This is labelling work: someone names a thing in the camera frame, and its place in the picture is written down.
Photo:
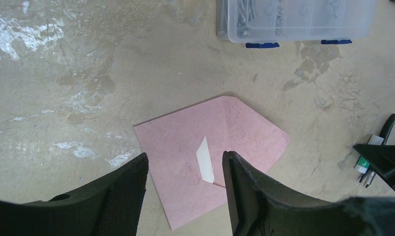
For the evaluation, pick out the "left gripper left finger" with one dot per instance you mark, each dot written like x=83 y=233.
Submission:
x=108 y=206

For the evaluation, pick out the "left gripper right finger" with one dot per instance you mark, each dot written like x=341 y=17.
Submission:
x=261 y=206

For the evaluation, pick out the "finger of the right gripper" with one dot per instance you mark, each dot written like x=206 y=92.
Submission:
x=381 y=159

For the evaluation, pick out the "pink envelope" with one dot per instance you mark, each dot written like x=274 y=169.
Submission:
x=185 y=150

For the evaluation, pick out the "lined paper letter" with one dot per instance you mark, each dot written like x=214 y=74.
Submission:
x=204 y=162

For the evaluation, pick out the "black pliers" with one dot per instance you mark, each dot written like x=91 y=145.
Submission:
x=363 y=166

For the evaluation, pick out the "clear plastic screw box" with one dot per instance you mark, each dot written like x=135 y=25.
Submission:
x=262 y=24

